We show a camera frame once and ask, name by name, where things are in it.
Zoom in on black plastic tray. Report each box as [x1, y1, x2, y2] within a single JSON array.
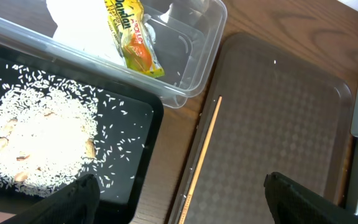
[[0, 45, 164, 224]]

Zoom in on yellow snack wrapper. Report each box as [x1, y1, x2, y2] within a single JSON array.
[[104, 0, 165, 78]]

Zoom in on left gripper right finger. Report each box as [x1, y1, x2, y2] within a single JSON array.
[[264, 172, 358, 224]]

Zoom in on dark brown serving tray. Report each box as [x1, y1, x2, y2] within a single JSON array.
[[168, 33, 353, 223]]

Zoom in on rice and food scraps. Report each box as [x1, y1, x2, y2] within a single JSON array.
[[0, 55, 145, 198]]

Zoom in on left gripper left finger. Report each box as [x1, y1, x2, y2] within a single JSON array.
[[3, 174, 100, 224]]

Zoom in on wooden chopstick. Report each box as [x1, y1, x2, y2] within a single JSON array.
[[178, 96, 222, 224]]

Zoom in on clear plastic bin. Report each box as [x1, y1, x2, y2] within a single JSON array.
[[0, 0, 227, 108]]

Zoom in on white napkin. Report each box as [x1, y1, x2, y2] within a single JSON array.
[[46, 0, 155, 67]]

